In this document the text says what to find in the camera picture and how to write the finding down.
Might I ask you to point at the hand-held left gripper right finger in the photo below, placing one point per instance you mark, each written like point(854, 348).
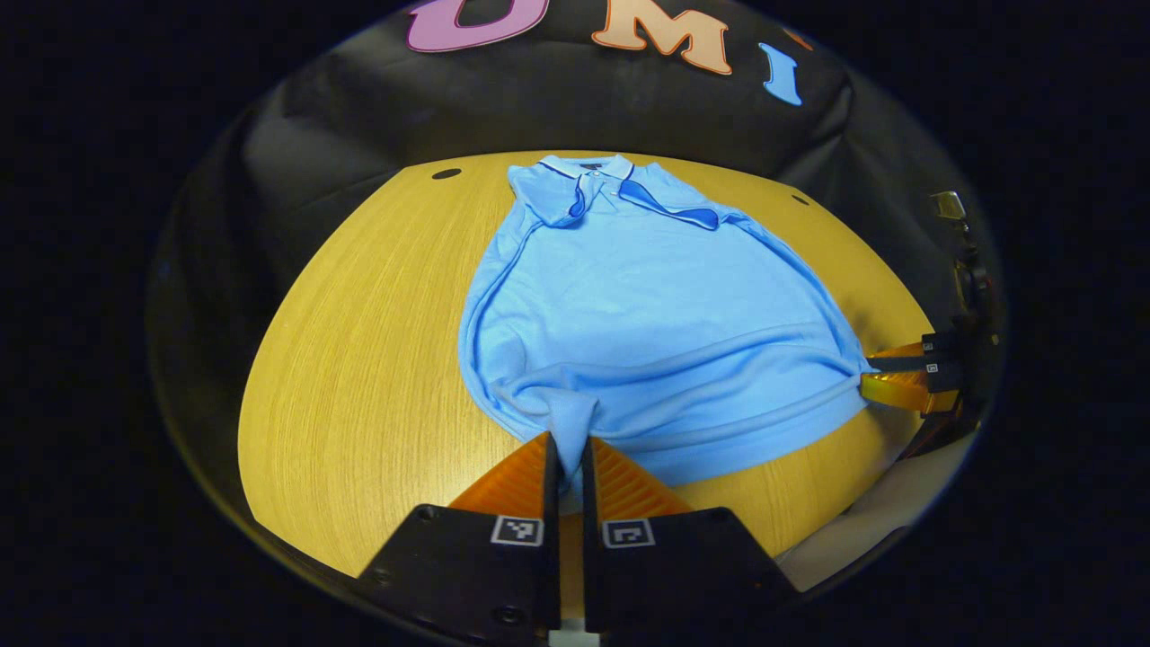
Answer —
point(590, 503)

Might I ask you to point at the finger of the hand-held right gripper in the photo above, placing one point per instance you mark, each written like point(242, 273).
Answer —
point(903, 362)
point(907, 392)

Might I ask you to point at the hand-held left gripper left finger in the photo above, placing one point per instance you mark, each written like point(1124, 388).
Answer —
point(551, 503)

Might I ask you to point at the light blue T-shirt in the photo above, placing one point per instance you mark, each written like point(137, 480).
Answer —
point(647, 323)

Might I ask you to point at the black backdrop cloth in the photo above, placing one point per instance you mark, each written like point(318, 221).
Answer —
point(629, 117)

